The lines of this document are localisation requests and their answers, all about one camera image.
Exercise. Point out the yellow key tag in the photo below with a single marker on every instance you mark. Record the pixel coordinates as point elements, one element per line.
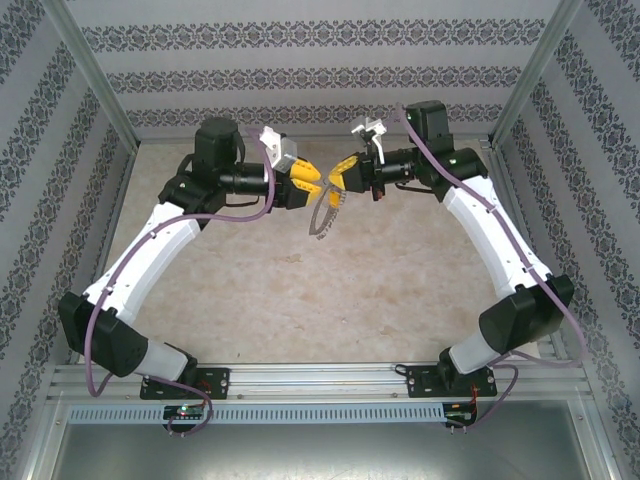
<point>333,201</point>

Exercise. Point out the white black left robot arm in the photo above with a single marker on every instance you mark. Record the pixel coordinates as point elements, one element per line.
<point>150,250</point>

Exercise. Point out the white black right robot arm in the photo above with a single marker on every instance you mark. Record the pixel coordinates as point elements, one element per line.
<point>480,225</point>

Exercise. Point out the small green circuit board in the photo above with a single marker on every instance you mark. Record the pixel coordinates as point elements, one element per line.
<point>185,411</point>
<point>457,415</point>

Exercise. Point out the aluminium table side rail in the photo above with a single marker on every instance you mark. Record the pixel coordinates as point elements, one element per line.
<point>505,200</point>

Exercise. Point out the aluminium frame post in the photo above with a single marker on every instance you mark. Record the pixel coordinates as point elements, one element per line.
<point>537,75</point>
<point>90,75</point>

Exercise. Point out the long aluminium mounting rail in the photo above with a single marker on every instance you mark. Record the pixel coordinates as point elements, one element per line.
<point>320,382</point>

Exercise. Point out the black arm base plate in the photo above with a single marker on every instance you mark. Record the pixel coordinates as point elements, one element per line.
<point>220,382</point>
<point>420,382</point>

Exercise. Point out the aluminium tray frame rail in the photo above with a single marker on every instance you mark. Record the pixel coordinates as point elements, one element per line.
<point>595,440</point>

